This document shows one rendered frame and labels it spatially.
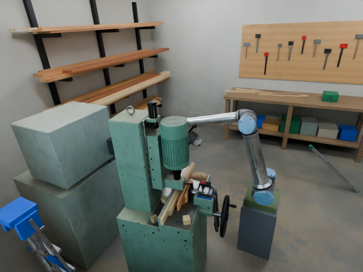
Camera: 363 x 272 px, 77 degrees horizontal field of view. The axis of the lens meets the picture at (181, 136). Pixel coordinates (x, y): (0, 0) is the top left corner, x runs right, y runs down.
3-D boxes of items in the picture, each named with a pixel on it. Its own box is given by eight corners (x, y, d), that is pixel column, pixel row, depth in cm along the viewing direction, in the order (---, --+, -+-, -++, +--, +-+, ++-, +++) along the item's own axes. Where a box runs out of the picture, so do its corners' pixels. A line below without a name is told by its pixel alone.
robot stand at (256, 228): (243, 226, 252) (248, 187, 227) (273, 236, 239) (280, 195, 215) (236, 249, 228) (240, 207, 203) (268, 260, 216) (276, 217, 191)
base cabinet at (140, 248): (195, 306, 184) (193, 246, 152) (131, 285, 201) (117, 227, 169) (207, 257, 222) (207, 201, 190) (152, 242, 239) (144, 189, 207)
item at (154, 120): (156, 130, 143) (154, 104, 135) (145, 129, 145) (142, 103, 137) (161, 124, 149) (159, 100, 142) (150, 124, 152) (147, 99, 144)
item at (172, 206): (170, 216, 152) (170, 211, 150) (168, 215, 152) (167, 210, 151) (194, 166, 202) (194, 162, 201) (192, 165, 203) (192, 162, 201)
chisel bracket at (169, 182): (183, 192, 159) (182, 182, 156) (164, 189, 164) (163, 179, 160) (186, 185, 166) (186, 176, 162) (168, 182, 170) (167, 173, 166)
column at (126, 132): (150, 213, 168) (138, 123, 136) (124, 208, 174) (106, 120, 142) (162, 194, 187) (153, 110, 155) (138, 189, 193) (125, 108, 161)
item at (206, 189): (211, 199, 155) (212, 193, 152) (195, 197, 158) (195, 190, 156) (215, 188, 166) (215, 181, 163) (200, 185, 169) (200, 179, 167)
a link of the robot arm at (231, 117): (257, 104, 174) (177, 115, 204) (255, 110, 164) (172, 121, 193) (259, 119, 178) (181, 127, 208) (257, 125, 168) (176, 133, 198)
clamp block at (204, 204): (212, 211, 157) (212, 201, 153) (193, 208, 161) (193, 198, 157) (216, 197, 170) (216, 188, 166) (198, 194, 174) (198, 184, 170)
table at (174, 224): (204, 242, 139) (204, 235, 137) (159, 231, 148) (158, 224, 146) (221, 182, 191) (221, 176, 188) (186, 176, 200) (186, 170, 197)
